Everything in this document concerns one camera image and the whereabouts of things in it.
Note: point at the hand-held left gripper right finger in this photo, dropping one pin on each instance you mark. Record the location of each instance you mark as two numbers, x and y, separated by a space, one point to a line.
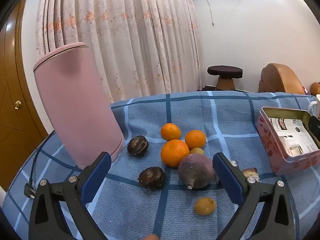
227 180

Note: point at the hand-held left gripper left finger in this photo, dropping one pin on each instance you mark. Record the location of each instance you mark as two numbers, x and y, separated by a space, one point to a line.
96 177

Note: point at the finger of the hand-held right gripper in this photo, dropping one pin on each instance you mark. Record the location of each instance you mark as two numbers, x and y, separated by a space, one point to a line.
314 127

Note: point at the purple beetroot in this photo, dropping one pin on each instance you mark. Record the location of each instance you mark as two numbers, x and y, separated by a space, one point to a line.
196 171

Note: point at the yellow loquat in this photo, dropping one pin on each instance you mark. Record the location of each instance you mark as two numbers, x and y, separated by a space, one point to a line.
205 206

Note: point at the small greenish loquat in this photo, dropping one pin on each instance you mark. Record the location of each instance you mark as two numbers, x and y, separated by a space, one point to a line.
196 151

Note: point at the pink tin box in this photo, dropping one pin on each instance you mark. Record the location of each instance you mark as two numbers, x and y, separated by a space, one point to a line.
272 150

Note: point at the dark brown water chestnut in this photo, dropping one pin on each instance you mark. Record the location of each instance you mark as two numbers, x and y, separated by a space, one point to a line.
137 146
151 177

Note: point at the orange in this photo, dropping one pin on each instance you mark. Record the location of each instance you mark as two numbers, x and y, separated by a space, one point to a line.
170 131
195 139
175 153

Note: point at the white printed cup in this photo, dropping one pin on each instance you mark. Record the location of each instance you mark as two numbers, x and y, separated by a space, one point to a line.
317 105

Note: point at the printed paper sheet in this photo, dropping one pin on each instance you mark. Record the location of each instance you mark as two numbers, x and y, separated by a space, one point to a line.
287 130

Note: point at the brown leather cushion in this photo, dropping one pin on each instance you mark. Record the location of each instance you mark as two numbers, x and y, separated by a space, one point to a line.
315 88

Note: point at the blue plaid tablecloth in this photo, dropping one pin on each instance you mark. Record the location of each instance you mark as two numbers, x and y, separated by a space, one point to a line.
150 212

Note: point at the pink electric kettle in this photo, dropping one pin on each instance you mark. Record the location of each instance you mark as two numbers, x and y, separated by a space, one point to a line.
75 105

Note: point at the orange round object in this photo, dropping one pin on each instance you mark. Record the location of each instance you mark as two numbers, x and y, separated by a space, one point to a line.
151 237

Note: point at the round dark wooden stool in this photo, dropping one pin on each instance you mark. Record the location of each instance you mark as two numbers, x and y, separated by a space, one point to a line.
225 71

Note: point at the brass door knob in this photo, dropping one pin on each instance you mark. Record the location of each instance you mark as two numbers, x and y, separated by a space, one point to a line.
17 104

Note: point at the wooden door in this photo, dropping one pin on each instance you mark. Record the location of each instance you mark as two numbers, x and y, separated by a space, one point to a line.
15 80

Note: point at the floral white curtain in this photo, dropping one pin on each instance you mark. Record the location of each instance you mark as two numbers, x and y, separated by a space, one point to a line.
125 42

